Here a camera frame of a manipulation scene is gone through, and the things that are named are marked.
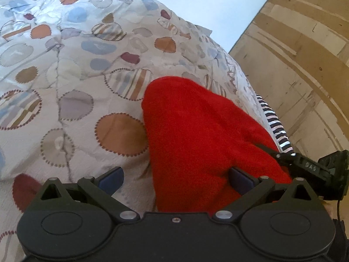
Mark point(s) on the black white striped cloth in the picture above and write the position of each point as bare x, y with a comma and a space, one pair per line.
275, 127

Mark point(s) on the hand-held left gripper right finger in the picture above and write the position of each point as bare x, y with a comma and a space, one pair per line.
240, 180

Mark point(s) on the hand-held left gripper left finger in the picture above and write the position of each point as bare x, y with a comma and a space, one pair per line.
111, 178

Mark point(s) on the wooden wardrobe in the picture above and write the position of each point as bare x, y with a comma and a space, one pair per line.
300, 60

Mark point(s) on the circle patterned duvet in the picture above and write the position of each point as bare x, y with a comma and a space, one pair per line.
68, 87

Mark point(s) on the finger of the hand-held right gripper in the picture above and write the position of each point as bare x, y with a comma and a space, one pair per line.
283, 159

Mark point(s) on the red knitted sweater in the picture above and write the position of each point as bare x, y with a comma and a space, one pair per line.
196, 131

